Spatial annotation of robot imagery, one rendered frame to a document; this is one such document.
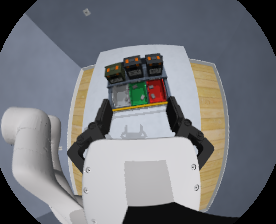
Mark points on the dark grey metal shelf rack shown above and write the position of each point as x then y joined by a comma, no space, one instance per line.
145,78

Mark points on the red bin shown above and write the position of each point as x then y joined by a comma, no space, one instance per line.
157,91

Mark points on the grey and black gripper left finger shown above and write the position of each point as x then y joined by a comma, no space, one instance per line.
96,130

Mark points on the grey open bin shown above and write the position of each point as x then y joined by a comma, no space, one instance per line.
118,95

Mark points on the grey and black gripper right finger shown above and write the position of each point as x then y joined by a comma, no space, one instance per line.
183,128

